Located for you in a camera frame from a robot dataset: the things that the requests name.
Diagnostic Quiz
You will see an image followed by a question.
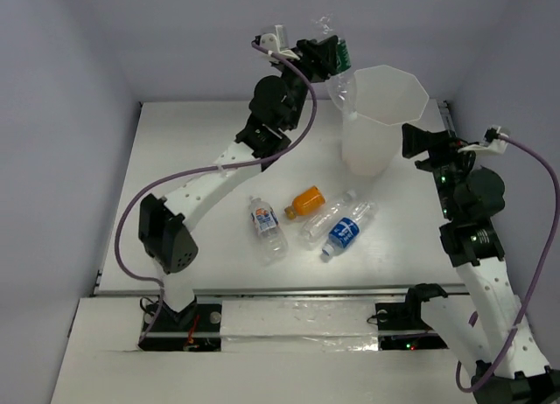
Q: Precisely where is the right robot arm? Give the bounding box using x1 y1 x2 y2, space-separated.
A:
402 123 559 403

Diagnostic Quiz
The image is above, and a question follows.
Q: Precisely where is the green label clear bottle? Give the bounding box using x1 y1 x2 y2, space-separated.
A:
312 14 357 115

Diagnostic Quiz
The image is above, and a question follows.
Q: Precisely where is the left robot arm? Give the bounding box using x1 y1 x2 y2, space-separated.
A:
138 34 344 330

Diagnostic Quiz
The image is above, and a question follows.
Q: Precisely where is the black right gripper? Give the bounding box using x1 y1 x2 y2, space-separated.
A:
402 122 482 219

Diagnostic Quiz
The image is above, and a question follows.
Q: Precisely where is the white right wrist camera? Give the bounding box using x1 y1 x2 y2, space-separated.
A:
458 126 511 156

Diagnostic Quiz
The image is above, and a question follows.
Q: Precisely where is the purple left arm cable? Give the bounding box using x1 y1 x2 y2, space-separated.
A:
114 39 317 339

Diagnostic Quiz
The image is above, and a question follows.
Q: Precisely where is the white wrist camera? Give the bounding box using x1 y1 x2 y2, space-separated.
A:
255 24 299 59
458 126 511 156

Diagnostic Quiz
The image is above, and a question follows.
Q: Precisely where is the white foam board cover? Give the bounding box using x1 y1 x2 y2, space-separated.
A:
52 297 473 403

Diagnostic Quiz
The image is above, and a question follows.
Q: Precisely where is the white octagonal bin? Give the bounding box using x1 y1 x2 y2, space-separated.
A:
341 65 429 177

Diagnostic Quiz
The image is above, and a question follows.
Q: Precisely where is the aluminium rail front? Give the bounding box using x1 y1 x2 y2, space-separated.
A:
89 282 467 298

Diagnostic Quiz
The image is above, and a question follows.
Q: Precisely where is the blue orange label clear bottle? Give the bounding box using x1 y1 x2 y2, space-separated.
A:
248 197 289 264

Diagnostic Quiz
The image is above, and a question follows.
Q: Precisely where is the clear unlabelled plastic bottle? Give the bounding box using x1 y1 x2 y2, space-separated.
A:
298 190 358 247

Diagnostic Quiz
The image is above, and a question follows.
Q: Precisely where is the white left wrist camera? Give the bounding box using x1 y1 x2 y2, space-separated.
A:
255 24 299 59

